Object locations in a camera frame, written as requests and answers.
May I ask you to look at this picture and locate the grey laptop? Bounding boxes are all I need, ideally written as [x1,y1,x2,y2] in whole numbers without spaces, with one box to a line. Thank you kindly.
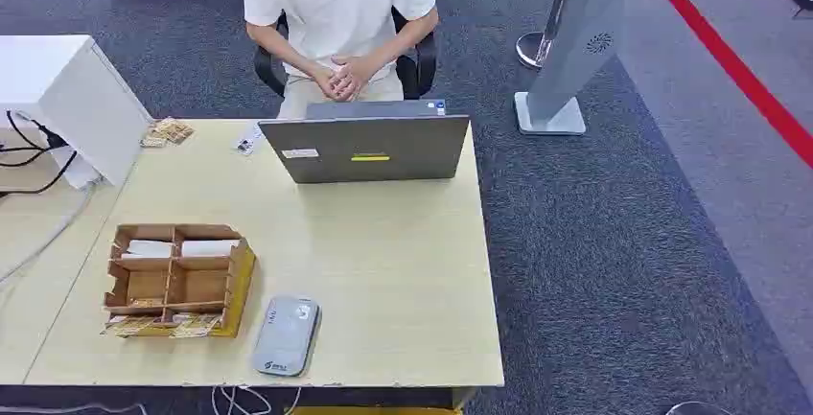
[258,99,472,185]

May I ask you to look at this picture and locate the black office chair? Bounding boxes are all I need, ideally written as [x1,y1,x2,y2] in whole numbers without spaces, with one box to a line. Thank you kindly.
[253,7,439,101]

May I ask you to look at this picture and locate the white badge card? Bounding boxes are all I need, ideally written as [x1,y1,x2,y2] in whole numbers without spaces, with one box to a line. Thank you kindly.
[236,124,266,157]

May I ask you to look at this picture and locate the person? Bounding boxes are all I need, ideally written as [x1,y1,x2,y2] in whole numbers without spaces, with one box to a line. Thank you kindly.
[240,0,440,121]

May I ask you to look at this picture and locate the grey card reader device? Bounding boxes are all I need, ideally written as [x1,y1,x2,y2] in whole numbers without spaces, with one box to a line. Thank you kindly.
[251,295,323,378]

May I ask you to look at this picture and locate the white card stack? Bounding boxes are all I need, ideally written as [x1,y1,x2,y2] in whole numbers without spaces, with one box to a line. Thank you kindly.
[180,239,242,259]
[120,239,174,261]

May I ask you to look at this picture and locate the grey kiosk stand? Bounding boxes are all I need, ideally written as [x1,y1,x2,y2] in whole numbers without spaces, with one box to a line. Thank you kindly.
[513,0,628,137]

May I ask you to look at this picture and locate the wooden card box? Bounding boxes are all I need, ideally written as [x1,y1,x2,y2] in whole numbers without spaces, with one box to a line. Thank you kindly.
[103,223,257,339]

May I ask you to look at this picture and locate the patterned card stack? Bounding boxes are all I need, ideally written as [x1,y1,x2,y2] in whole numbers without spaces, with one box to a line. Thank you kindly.
[169,313,222,339]
[101,314,165,338]

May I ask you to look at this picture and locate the red barrier belt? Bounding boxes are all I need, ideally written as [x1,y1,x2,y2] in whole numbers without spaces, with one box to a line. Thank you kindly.
[635,0,813,170]

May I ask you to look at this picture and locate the white cabinet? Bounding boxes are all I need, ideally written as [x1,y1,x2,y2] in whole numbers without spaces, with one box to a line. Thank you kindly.
[0,35,153,191]

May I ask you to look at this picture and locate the white cables under desk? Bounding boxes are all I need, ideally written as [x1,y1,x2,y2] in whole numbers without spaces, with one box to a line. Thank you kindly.
[210,385,302,415]

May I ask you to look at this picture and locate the white cable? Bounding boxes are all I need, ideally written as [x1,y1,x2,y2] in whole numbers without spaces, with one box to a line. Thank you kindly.
[0,178,103,287]

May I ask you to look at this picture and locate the black cable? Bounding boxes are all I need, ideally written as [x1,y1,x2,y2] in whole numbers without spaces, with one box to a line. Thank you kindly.
[0,109,79,199]

